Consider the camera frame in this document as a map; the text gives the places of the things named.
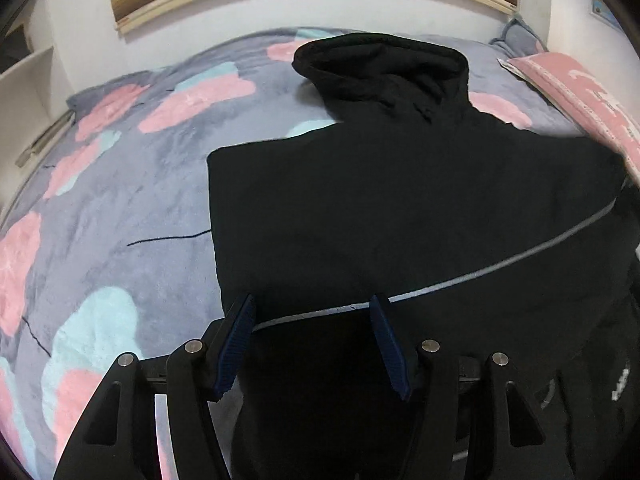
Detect black hooded jacket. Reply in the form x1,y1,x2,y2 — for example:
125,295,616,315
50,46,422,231
207,34,639,479

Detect grey floral bed blanket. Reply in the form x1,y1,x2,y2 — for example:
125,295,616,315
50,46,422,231
0,27,586,480

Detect grey items on ledge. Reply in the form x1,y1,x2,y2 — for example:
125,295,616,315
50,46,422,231
14,110,75,168

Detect pink patterned pillow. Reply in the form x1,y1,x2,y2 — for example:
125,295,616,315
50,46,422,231
500,52,639,184

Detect grey pillow behind pink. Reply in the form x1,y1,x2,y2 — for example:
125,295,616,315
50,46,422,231
489,14,548,58

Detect white bookshelf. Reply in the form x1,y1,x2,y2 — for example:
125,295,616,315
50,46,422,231
1,24,54,112

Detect wall map poster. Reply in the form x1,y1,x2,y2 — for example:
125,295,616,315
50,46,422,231
591,0,623,30

